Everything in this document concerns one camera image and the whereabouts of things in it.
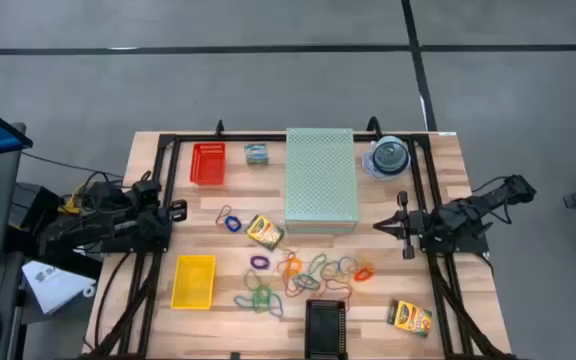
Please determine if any black box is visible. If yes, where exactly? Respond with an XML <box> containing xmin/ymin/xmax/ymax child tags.
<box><xmin>10</xmin><ymin>182</ymin><xmax>64</xmax><ymax>236</ymax></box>

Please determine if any yellow coil wristband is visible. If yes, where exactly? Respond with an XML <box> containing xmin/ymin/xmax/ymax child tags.
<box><xmin>285</xmin><ymin>256</ymin><xmax>304</xmax><ymax>278</ymax></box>

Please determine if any thick dark cable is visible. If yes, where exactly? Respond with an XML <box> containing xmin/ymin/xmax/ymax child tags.
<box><xmin>92</xmin><ymin>251</ymin><xmax>135</xmax><ymax>354</ymax></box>

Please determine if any small green card box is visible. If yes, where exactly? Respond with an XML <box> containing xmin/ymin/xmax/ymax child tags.
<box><xmin>244</xmin><ymin>143</ymin><xmax>270</xmax><ymax>167</ymax></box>

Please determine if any black metal table frame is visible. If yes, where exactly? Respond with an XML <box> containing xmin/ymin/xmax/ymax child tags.
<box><xmin>85</xmin><ymin>130</ymin><xmax>517</xmax><ymax>360</ymax></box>

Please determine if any orange rubber band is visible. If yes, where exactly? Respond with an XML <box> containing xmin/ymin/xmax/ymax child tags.
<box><xmin>275</xmin><ymin>251</ymin><xmax>299</xmax><ymax>300</ymax></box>

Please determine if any green coil wristband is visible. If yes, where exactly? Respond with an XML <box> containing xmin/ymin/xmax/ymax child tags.
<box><xmin>251</xmin><ymin>284</ymin><xmax>273</xmax><ymax>307</ymax></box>

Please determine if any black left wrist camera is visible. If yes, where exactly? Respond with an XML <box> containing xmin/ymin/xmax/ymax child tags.
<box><xmin>131</xmin><ymin>179</ymin><xmax>163</xmax><ymax>207</ymax></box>

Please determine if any red plastic basket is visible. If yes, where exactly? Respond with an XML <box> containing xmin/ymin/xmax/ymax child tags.
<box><xmin>189</xmin><ymin>142</ymin><xmax>228</xmax><ymax>187</ymax></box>

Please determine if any yellow plastic basket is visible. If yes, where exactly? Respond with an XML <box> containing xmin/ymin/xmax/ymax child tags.
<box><xmin>169</xmin><ymin>254</ymin><xmax>218</xmax><ymax>311</ymax></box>

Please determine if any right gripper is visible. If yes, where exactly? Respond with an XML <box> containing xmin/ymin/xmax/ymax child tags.
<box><xmin>372</xmin><ymin>190</ymin><xmax>434</xmax><ymax>260</ymax></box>

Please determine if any thin black cable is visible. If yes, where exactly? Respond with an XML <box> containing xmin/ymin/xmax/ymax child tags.
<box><xmin>20</xmin><ymin>151</ymin><xmax>125</xmax><ymax>180</ymax></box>

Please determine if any yellow cable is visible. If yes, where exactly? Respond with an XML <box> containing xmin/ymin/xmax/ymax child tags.
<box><xmin>57</xmin><ymin>185</ymin><xmax>89</xmax><ymax>217</ymax></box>

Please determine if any blue rubber band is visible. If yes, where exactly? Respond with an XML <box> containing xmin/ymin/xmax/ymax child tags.
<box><xmin>293</xmin><ymin>273</ymin><xmax>322</xmax><ymax>293</ymax></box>
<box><xmin>260</xmin><ymin>292</ymin><xmax>285</xmax><ymax>319</ymax></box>
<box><xmin>233</xmin><ymin>294</ymin><xmax>259</xmax><ymax>310</ymax></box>
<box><xmin>337</xmin><ymin>255</ymin><xmax>361</xmax><ymax>276</ymax></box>

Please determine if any clear disc spindle case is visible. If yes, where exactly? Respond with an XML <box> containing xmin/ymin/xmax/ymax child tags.
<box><xmin>361</xmin><ymin>134</ymin><xmax>412</xmax><ymax>182</ymax></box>

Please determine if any white paper sheet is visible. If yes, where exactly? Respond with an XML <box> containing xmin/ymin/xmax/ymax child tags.
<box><xmin>21</xmin><ymin>259</ymin><xmax>98</xmax><ymax>316</ymax></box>

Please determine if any mint green perforated metal shelf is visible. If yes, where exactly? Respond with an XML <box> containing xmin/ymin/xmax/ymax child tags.
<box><xmin>283</xmin><ymin>127</ymin><xmax>361</xmax><ymax>235</ymax></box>

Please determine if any black plastic basket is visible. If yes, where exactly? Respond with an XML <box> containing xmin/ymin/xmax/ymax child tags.
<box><xmin>303</xmin><ymin>298</ymin><xmax>349</xmax><ymax>360</ymax></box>

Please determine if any yellow green crayon box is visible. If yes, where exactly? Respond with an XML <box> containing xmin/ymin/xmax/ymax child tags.
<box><xmin>244</xmin><ymin>214</ymin><xmax>286</xmax><ymax>252</ymax></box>
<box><xmin>386</xmin><ymin>298</ymin><xmax>434</xmax><ymax>339</ymax></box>

